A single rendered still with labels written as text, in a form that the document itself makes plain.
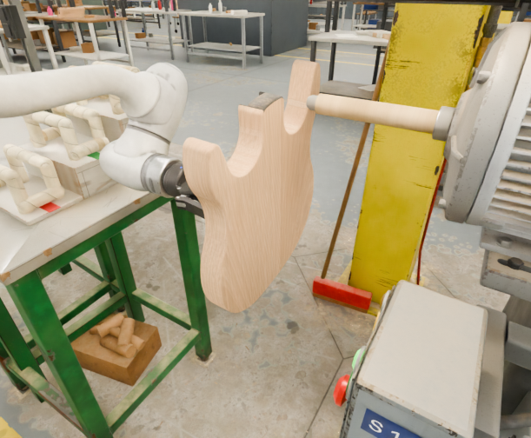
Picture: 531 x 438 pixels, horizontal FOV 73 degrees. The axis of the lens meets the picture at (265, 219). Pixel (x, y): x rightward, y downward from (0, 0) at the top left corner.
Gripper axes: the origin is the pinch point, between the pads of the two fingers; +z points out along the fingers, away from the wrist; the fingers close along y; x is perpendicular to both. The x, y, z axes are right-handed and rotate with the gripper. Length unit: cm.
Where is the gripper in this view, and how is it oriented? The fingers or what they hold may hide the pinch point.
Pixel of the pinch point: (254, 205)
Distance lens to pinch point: 69.7
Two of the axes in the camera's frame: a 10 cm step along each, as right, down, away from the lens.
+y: -5.2, 5.6, -6.4
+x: -0.5, -7.7, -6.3
